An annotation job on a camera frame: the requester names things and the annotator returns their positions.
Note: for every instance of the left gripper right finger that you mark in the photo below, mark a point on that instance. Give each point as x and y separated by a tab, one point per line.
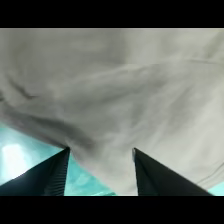
156	180

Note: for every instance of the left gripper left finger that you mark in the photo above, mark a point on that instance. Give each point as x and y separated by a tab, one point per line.
43	180

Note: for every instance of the white garment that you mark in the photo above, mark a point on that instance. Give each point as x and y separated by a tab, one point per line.
113	83

